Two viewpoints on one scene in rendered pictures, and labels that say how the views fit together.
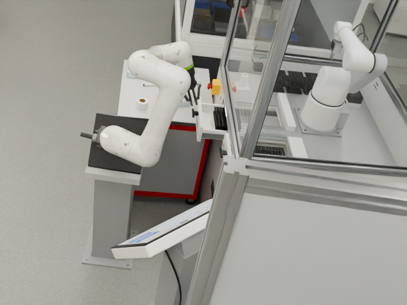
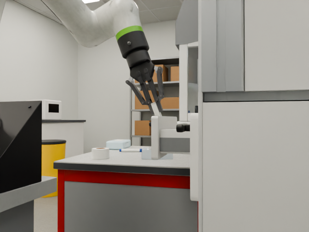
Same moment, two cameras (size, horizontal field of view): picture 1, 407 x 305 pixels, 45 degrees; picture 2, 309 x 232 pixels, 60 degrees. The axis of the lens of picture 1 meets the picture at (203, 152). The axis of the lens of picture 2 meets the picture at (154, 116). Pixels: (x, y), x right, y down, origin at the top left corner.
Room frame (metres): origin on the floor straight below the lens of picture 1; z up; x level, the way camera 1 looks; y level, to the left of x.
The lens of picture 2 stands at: (1.50, -0.25, 0.92)
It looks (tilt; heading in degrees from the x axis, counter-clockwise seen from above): 1 degrees up; 26
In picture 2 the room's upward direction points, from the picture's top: straight up
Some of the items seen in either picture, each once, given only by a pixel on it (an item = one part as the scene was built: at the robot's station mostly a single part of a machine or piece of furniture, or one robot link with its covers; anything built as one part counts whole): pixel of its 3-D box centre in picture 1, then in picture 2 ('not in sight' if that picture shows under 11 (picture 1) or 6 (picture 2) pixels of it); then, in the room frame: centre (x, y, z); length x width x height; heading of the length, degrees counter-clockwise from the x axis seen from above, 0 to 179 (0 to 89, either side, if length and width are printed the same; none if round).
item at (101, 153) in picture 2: (142, 103); (100, 153); (2.40, 0.42, 0.78); 0.07 x 0.07 x 0.04
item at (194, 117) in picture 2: (227, 157); (204, 146); (1.97, -0.13, 0.87); 0.29 x 0.02 x 0.11; 12
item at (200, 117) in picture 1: (198, 118); (166, 134); (2.25, 0.07, 0.87); 0.29 x 0.02 x 0.11; 12
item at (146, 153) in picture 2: (178, 100); (157, 153); (2.50, 0.22, 0.78); 0.12 x 0.08 x 0.04; 116
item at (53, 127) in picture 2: not in sight; (47, 137); (4.75, 3.29, 0.61); 1.15 x 0.72 x 1.22; 6
